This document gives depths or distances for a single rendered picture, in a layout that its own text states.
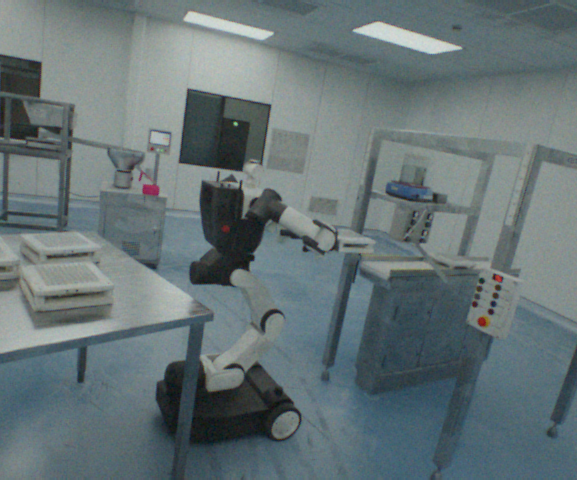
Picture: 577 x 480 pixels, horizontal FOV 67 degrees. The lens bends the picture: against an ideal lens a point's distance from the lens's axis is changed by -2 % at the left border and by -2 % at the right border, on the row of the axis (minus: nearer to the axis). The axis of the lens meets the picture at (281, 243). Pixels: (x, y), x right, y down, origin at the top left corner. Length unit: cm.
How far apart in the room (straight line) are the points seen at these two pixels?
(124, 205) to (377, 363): 279
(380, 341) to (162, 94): 542
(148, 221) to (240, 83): 359
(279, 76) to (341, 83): 113
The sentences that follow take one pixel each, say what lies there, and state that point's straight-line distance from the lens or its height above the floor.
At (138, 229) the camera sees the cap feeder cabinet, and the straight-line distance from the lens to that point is 454.
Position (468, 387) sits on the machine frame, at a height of 56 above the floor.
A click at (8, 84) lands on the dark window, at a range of 739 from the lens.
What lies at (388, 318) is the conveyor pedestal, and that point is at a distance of 282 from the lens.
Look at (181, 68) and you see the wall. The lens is 730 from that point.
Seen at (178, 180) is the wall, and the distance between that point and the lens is 734.
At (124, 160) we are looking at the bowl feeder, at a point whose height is 105.
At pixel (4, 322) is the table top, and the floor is 86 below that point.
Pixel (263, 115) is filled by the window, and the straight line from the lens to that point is 754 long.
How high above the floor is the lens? 151
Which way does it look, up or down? 13 degrees down
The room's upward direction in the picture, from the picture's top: 10 degrees clockwise
